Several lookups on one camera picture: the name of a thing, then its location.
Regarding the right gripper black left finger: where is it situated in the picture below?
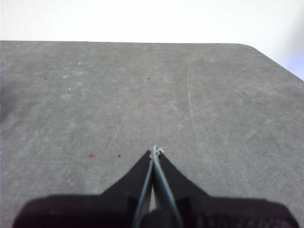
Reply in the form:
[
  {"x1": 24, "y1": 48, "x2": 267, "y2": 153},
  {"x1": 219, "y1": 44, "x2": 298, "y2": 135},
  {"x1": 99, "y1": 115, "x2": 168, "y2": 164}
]
[{"x1": 13, "y1": 149, "x2": 155, "y2": 228}]

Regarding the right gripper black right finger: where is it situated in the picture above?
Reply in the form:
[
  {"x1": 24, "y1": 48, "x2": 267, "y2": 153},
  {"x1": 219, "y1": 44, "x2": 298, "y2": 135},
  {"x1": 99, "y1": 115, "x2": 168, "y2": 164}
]
[{"x1": 154, "y1": 149, "x2": 300, "y2": 228}]

